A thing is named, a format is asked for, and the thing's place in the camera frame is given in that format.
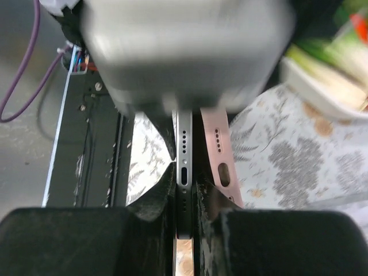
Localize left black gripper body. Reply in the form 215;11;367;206
54;1;89;52

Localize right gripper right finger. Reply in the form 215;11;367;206
193;182;367;275

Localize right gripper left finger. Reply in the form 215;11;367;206
1;163;176;275

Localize pink phone case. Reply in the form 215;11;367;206
201;108;244;208

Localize phone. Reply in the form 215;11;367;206
175;111;193;239

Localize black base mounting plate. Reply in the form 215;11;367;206
41;47;135;208

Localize floral patterned table mat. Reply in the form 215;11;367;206
125;83;368;276

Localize cream oval plastic tray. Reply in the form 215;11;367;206
280;57;367;121

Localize green bok choy toy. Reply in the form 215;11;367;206
286;25;368;110

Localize red tomato toy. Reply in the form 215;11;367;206
350;13;367;44

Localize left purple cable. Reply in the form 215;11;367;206
0;0;72;123

